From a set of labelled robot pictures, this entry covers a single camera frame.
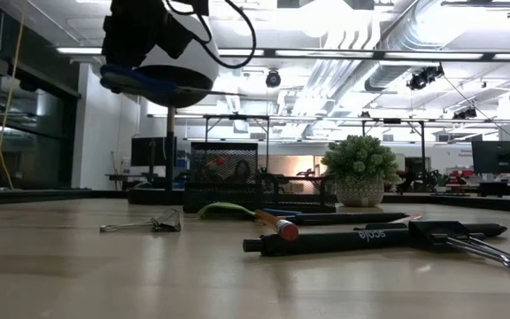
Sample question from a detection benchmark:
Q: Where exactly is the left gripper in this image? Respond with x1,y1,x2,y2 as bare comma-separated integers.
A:
101,0,212,68

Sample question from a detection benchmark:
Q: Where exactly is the silver binder clip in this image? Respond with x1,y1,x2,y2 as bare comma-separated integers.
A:
99,208,182,234

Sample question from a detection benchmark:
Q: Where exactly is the green sticky note pad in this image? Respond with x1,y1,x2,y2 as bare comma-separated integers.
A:
197,201,257,222

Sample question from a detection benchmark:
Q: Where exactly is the pencil with pink eraser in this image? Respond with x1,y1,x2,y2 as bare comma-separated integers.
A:
254,209,300,243

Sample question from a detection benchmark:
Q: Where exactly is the black pen with scale print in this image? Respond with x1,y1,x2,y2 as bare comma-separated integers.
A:
242,228,489,258

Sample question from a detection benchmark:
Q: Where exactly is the plain black pen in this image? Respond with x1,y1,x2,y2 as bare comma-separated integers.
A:
286,212,410,227
353,222,508,238

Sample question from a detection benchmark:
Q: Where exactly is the light wooden pencil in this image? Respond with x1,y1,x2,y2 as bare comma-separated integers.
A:
387,214,424,224

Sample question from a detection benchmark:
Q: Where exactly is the black binder clip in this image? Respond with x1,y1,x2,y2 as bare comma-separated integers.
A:
407,220,510,273

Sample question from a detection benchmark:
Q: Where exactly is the black mesh desk organizer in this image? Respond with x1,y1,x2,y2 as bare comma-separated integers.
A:
182,141,338,214

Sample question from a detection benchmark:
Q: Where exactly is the black computer monitor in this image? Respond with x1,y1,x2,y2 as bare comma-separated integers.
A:
130,136,178,178
471,140,510,175

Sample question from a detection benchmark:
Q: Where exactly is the white globe table lamp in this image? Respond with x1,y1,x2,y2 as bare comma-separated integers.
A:
130,9,220,206

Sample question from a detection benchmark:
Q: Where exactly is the black ceiling spotlight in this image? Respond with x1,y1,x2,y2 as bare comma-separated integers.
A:
265,69,282,89
452,106,478,121
406,65,445,92

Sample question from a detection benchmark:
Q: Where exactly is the small blue eraser block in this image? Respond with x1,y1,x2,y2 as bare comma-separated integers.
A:
261,207,303,217

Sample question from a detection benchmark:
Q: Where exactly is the green potted plant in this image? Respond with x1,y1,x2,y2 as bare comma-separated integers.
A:
321,135,401,208

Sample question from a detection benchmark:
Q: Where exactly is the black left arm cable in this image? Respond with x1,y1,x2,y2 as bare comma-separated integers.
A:
161,0,257,70

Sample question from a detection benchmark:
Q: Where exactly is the black background rack frame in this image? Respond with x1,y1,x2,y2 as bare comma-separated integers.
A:
203,113,271,172
360,117,427,175

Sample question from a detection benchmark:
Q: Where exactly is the black aluminium table frame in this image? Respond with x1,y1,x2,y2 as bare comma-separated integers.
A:
0,188,510,214

